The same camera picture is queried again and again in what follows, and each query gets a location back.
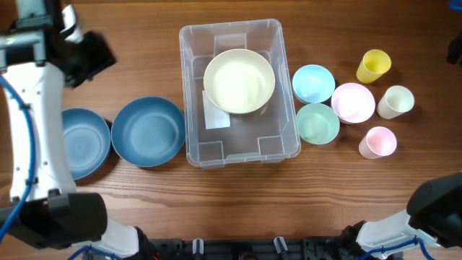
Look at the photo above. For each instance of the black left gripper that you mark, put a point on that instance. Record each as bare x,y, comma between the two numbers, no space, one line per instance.
102,59

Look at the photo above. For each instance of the blue plastic plate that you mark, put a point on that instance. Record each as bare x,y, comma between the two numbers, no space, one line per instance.
148,132
87,141

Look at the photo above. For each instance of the cream plastic plate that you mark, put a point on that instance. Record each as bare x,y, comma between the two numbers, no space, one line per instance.
239,81

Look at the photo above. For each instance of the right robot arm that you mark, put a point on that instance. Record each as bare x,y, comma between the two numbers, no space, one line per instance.
432,218

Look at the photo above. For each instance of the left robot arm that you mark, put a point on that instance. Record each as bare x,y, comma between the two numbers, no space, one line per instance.
40,56

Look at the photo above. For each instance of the cream plastic cup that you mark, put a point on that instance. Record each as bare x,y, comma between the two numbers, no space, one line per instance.
396,101

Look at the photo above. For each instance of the yellow plastic cup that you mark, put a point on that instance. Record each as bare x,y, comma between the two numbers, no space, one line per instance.
373,65

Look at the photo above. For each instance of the pink plastic bowl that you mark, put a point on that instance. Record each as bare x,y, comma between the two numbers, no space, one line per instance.
353,103

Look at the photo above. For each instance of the pink plastic cup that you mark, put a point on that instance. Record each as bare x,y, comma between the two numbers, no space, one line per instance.
378,142

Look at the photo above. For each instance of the light blue plastic bowl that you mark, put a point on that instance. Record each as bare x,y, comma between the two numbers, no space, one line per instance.
313,84

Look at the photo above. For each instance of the mint green plastic bowl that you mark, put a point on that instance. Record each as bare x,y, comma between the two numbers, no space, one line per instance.
317,124

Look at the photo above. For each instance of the clear plastic storage bin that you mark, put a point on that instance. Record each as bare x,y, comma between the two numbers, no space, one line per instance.
267,135

